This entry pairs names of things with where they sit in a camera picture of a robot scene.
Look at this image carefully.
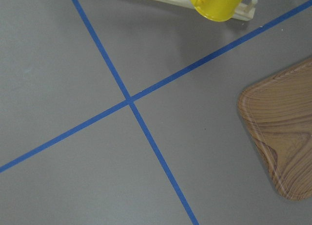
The yellow mug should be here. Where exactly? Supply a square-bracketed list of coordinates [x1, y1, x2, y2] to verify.
[190, 0, 243, 22]

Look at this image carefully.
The wooden cutting board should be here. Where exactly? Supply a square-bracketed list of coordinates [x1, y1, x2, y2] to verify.
[237, 57, 312, 201]

